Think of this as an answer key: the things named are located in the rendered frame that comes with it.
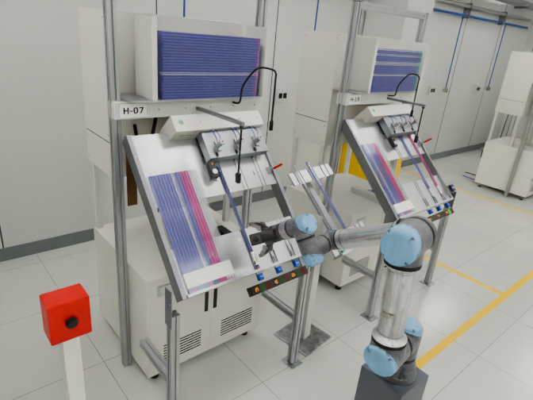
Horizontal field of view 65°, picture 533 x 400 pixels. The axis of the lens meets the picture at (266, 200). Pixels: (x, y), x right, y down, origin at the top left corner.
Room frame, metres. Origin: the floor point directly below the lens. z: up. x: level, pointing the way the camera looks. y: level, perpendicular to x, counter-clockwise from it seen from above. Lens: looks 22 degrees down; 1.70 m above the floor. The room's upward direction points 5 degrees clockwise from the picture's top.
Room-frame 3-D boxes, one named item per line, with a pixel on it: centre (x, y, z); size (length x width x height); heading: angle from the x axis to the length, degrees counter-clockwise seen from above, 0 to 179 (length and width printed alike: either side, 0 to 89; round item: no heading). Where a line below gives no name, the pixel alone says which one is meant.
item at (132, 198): (1.87, 0.65, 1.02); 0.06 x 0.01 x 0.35; 132
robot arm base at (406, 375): (1.26, -0.55, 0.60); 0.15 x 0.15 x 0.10
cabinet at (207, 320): (2.04, 0.45, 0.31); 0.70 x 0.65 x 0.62; 132
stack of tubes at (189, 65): (1.99, 0.33, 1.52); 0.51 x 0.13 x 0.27; 132
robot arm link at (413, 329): (1.25, -0.54, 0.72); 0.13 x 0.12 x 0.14; 139
